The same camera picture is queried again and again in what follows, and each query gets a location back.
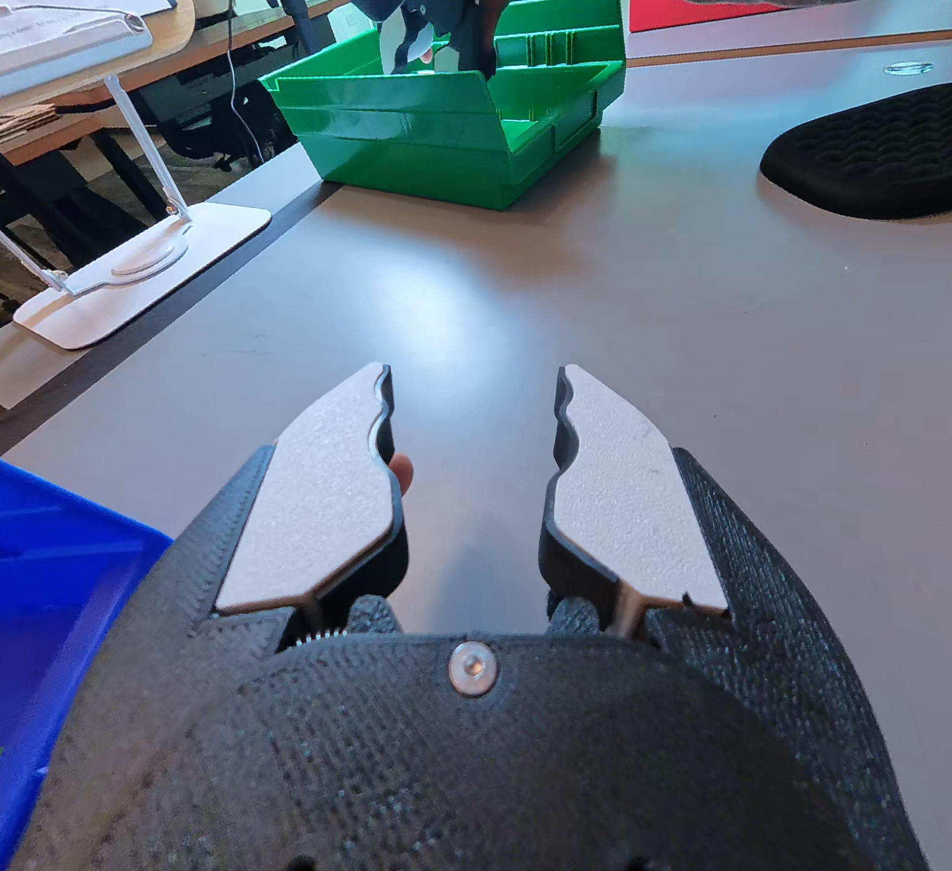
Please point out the wooden desk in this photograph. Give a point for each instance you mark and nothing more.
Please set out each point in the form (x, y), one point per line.
(223, 42)

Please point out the red panel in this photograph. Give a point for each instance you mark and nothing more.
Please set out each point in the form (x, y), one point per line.
(669, 12)

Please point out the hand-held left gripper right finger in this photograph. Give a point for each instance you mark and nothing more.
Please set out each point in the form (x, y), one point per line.
(632, 514)

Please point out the green plastic bin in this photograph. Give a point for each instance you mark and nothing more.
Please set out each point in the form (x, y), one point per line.
(446, 135)

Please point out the blue plastic bin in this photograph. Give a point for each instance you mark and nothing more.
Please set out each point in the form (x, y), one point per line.
(52, 588)

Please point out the person's left hand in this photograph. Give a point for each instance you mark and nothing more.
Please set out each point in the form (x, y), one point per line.
(403, 473)

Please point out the black wrist rest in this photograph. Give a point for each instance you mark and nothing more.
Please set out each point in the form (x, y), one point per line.
(870, 157)

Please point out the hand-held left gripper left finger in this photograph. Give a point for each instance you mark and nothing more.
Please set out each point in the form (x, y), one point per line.
(312, 506)

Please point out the white desktop stand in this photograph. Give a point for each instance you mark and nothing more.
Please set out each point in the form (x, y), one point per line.
(186, 239)

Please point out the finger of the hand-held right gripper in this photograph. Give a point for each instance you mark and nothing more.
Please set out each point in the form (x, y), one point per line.
(394, 45)
(428, 45)

